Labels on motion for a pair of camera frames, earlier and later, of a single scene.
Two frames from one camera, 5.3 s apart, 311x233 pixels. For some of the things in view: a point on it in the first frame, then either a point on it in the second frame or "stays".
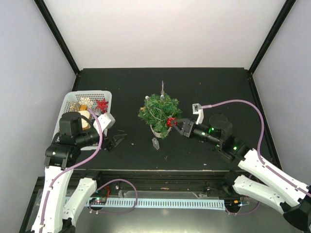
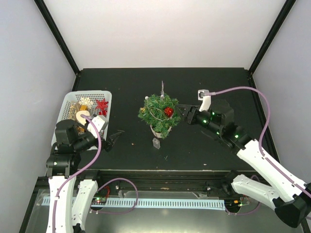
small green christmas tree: [155, 110] stays
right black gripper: [188, 125] to [189, 110]
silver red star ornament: [162, 91] stays
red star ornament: [102, 105] stays
